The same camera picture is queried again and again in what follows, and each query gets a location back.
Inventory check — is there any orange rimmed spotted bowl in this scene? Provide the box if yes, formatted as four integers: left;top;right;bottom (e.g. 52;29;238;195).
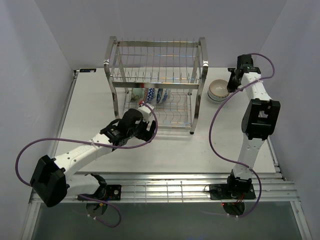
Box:
208;79;229;96

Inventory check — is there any white ribbed bowl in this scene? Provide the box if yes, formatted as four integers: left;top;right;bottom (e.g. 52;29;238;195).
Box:
207;91;229;102

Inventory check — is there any blue floral pattern bowl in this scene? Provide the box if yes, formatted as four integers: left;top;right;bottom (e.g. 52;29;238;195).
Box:
156;88;171;104

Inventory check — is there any pale green floral bowl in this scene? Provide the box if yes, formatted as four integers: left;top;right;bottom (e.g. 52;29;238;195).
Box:
130;88;145;102

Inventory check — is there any blue zigzag pattern bowl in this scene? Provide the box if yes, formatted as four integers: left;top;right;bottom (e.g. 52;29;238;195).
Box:
143;88;156;103

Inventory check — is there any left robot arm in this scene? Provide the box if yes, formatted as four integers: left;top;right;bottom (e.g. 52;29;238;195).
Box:
30;106;157;207

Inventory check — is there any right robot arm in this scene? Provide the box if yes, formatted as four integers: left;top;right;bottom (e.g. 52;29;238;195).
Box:
225;53;281;199

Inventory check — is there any stainless steel dish rack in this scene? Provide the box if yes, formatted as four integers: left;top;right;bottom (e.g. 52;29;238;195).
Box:
103;36;209;135

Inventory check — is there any left blue corner sticker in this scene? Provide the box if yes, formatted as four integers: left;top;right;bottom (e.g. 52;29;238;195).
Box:
79;68;97;73

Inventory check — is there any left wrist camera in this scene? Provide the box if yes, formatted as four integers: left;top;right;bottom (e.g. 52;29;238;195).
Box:
137;100;153;122

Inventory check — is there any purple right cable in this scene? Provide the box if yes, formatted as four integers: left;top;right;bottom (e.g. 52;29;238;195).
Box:
208;52;276;218

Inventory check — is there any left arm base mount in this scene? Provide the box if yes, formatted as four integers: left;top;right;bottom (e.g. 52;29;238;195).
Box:
81;184;122;201

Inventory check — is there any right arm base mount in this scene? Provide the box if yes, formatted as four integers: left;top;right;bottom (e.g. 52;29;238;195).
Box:
203;183;256;200

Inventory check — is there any aluminium frame rail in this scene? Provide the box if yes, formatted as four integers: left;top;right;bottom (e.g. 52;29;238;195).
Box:
29;66;298;205

